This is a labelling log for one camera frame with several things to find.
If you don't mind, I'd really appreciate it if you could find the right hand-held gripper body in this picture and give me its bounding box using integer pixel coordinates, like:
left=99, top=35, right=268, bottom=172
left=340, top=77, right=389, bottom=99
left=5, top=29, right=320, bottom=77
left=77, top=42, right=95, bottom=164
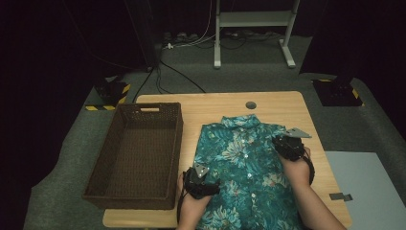
left=277, top=127, right=313, bottom=163

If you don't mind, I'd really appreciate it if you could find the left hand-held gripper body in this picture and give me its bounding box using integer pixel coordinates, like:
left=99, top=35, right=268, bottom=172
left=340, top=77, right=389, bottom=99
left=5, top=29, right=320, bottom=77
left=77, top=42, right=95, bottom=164
left=183, top=162, right=214, bottom=201

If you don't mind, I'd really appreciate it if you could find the teal floral shirt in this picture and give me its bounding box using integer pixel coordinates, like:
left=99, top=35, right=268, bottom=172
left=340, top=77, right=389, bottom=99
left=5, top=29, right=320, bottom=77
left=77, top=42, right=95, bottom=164
left=193, top=113, right=307, bottom=230

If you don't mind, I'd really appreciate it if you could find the brown wicker basket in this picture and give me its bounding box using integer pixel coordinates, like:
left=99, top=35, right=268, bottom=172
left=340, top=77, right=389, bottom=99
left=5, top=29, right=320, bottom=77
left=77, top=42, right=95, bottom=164
left=81, top=102, right=185, bottom=211

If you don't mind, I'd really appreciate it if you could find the person's right hand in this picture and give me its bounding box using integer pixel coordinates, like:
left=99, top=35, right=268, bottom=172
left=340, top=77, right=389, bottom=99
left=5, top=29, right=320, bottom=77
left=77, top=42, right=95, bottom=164
left=279, top=146, right=312, bottom=190

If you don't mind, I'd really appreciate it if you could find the person's left hand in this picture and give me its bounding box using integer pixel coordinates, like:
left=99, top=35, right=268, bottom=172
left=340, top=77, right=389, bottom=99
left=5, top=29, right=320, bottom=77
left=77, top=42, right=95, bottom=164
left=176, top=173, right=214, bottom=230

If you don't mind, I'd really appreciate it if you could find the grey floor carpet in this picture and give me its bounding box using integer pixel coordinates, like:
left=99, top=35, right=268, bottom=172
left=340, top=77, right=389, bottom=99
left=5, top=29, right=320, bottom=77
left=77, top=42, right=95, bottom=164
left=12, top=33, right=406, bottom=230

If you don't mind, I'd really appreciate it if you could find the grey tape piece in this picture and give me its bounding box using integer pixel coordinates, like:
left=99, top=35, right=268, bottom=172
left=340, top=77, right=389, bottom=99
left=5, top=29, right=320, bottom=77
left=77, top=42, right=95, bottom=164
left=329, top=192, right=353, bottom=202

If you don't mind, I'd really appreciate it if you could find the light grey board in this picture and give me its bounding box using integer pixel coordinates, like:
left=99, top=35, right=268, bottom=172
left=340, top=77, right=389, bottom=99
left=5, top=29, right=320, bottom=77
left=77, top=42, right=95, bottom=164
left=325, top=150, right=406, bottom=230

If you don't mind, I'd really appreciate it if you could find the black base with yellow stripes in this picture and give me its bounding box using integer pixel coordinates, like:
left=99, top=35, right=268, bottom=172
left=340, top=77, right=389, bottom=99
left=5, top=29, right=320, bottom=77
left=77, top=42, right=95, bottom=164
left=84, top=76, right=132, bottom=112

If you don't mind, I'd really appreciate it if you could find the dark power strip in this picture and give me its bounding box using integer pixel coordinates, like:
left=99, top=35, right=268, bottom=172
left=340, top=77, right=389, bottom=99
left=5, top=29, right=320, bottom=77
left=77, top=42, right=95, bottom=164
left=162, top=31, right=200, bottom=44

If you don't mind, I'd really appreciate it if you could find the left hand-held gripper cable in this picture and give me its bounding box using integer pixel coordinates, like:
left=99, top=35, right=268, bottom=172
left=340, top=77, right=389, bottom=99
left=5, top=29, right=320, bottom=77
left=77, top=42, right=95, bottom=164
left=175, top=172, right=190, bottom=225

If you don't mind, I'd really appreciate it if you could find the hand-held gripper cable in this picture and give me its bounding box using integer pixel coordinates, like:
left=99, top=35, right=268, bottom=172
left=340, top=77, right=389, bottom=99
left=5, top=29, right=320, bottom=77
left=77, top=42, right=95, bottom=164
left=301, top=147, right=317, bottom=187
left=175, top=172, right=190, bottom=225

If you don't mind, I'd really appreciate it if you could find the right hand-held gripper cable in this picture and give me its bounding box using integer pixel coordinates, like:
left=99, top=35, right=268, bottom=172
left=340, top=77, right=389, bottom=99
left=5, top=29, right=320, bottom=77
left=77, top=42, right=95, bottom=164
left=301, top=147, right=317, bottom=187

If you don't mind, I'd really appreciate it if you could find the black stand base plate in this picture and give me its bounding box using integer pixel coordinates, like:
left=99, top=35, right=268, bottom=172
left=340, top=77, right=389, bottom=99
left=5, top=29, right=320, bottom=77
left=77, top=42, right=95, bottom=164
left=311, top=75, right=365, bottom=107

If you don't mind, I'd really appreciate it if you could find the black cable tangle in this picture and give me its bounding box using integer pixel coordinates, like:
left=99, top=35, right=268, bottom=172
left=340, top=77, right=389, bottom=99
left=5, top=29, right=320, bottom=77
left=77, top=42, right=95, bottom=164
left=219, top=30, right=276, bottom=51

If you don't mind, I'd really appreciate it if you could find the black floor cable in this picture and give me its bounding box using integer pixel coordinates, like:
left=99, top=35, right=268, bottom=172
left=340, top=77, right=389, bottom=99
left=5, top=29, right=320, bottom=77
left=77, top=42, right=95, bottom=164
left=159, top=59, right=207, bottom=94
left=132, top=65, right=156, bottom=104

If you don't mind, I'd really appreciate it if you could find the white metal stand frame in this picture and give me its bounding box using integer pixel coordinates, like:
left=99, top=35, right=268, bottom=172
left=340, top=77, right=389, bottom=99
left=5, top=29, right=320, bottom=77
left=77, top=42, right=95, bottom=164
left=214, top=0, right=301, bottom=70

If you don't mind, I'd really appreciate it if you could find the white cable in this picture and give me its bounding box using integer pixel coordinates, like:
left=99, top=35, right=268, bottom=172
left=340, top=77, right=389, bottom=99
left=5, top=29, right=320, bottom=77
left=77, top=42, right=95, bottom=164
left=162, top=0, right=218, bottom=50

